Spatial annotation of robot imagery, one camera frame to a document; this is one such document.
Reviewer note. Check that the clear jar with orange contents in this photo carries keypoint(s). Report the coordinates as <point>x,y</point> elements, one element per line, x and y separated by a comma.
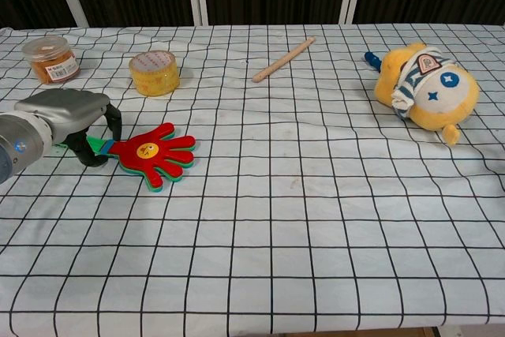
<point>51,61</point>

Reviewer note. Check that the red hand-shaped clapper toy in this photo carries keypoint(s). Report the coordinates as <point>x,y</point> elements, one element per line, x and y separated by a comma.
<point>158,155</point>

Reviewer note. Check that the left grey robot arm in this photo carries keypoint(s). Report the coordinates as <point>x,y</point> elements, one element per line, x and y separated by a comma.
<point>19,143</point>

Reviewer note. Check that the wooden stick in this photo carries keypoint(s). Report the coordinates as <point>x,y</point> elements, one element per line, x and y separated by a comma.
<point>282,61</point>

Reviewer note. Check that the yellow plush toy striped hat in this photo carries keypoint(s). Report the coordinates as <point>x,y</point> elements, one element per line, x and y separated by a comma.
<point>438,96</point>

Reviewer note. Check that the white black-grid tablecloth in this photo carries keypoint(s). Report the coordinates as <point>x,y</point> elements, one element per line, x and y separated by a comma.
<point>276,214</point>

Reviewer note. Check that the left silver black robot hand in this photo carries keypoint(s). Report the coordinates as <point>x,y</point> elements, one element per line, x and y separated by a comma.
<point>63,106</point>

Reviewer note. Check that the yellow transparent tape roll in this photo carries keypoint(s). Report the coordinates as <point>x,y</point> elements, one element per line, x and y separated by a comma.
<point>155,74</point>

